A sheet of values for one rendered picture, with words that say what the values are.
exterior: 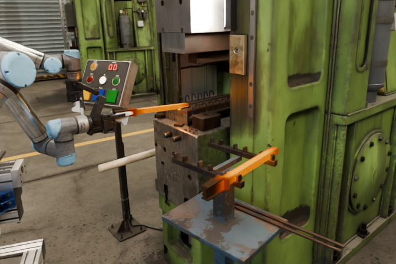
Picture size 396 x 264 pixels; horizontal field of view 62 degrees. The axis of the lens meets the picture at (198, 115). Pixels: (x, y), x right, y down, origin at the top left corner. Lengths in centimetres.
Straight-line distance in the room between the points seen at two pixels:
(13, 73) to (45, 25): 826
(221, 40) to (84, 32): 491
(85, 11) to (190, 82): 470
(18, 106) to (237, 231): 95
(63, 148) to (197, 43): 76
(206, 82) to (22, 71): 112
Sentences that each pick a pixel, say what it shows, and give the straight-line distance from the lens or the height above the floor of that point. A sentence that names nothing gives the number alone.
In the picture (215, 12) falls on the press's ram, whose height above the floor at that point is 146.
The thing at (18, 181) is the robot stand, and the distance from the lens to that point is 178.
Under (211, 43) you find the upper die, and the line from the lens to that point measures 166.
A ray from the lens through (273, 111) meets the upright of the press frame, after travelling 142.
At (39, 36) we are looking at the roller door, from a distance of 944.
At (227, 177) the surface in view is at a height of 95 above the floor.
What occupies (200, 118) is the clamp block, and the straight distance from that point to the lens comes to 154.
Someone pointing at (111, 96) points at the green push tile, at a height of 101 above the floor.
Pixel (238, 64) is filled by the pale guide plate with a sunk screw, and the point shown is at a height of 123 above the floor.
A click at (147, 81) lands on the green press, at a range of 660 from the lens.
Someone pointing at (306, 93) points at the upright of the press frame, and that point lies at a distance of 160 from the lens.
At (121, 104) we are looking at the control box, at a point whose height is 97.
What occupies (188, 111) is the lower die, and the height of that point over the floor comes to 99.
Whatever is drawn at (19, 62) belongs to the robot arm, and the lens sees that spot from 123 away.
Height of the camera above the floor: 142
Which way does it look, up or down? 16 degrees down
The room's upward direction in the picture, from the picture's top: 1 degrees counter-clockwise
